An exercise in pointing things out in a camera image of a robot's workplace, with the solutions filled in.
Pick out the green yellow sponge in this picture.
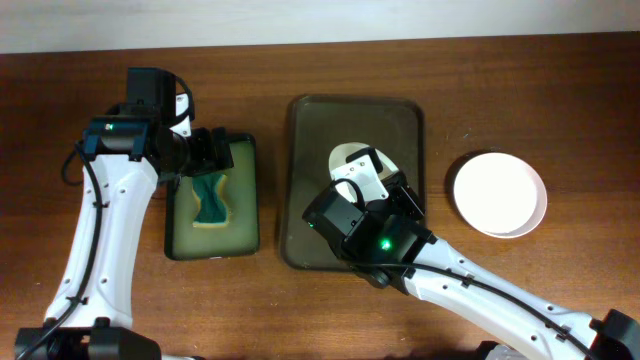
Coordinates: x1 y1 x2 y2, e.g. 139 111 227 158
192 173 230 228

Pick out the large brown serving tray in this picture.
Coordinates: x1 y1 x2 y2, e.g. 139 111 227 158
280 95 426 272

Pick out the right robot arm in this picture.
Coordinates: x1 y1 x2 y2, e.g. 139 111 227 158
302 172 639 359

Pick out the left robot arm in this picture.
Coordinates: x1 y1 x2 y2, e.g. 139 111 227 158
14 67 233 359

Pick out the white plate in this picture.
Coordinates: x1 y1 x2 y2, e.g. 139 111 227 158
452 152 548 239
328 142 399 180

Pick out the black water tray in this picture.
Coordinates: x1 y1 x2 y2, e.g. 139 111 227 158
164 133 260 261

